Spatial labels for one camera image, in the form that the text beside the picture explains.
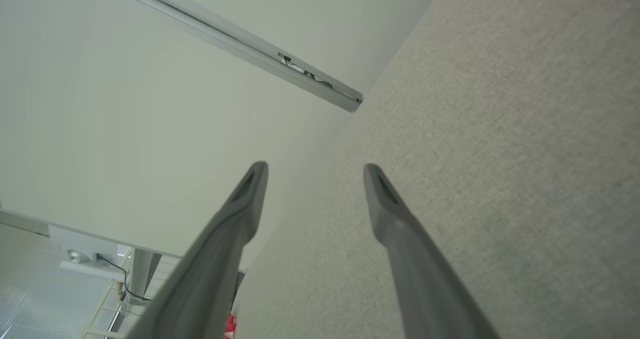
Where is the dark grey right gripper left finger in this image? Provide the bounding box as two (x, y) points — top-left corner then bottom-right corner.
(125, 161), (270, 339)

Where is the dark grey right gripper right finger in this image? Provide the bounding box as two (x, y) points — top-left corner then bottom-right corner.
(363, 163), (501, 339)

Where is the grey square column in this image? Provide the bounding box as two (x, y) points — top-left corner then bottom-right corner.
(129, 248), (163, 301)

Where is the white box device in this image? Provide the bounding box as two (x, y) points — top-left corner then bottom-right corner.
(48, 225), (132, 281)

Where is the thin black power cable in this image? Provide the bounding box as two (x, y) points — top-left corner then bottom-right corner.
(96, 255), (152, 304)

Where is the short black wire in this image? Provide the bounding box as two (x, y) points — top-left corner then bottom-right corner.
(277, 52), (334, 89)

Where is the grey partition frame post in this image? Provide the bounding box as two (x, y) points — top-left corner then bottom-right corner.
(80, 0), (365, 113)

